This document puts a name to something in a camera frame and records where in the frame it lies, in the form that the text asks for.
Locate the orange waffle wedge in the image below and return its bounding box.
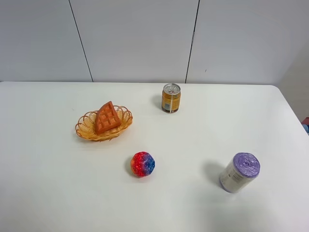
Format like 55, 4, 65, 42
95, 101, 121, 135

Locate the gold beverage can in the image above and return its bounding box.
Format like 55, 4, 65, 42
161, 83, 181, 114

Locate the purple garbage bag roll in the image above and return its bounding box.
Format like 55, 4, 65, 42
219, 153, 260, 193

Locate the orange woven wicker basket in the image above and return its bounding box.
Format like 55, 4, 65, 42
75, 105, 133, 141

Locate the red blue object at edge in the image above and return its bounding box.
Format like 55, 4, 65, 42
301, 117, 309, 134

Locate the red blue dimpled ball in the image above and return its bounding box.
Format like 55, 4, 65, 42
130, 151, 155, 178

